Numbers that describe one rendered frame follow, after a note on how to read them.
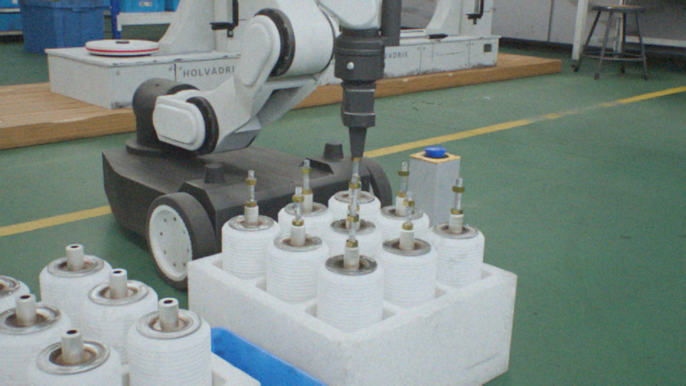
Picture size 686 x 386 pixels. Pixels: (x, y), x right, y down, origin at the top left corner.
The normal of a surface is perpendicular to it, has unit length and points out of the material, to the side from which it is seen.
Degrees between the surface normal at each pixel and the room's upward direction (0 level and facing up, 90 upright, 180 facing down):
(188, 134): 90
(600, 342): 0
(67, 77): 90
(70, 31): 92
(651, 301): 0
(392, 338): 90
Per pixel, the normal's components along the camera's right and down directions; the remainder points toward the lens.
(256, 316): -0.73, 0.18
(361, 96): 0.07, 0.29
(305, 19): 0.51, -0.54
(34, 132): 0.70, 0.22
